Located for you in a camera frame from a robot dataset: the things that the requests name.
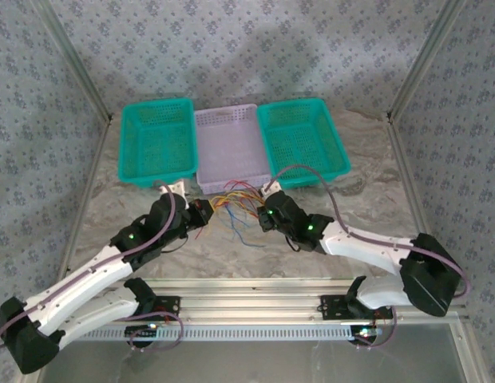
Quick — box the thin blue wire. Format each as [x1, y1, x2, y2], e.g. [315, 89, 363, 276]
[229, 215, 267, 249]
[221, 203, 239, 235]

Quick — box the thin yellow wire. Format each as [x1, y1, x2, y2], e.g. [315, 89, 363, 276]
[210, 193, 267, 207]

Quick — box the lilac perforated plastic basket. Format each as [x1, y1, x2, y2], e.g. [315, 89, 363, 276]
[193, 103, 271, 196]

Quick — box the teal perforated plastic basket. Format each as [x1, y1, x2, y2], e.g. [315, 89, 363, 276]
[255, 97, 351, 191]
[117, 97, 200, 191]

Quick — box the grey metal shelf panel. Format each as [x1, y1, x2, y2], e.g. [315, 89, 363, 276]
[38, 338, 472, 383]

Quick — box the aluminium mounting rail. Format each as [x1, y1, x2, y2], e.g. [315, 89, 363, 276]
[77, 277, 470, 325]

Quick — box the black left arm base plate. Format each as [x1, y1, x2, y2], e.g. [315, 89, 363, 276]
[151, 294, 182, 321]

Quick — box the aluminium table side rail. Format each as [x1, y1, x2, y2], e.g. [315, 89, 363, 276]
[386, 113, 432, 240]
[57, 117, 115, 280]

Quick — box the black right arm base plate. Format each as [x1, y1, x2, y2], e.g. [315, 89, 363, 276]
[319, 294, 394, 321]

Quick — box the white slotted cable duct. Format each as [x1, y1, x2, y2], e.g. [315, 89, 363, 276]
[77, 323, 362, 343]

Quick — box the aluminium frame upright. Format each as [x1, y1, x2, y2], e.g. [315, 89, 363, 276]
[31, 0, 115, 124]
[386, 0, 469, 123]

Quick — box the aluminium lower frame bar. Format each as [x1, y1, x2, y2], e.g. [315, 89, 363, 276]
[450, 314, 486, 383]

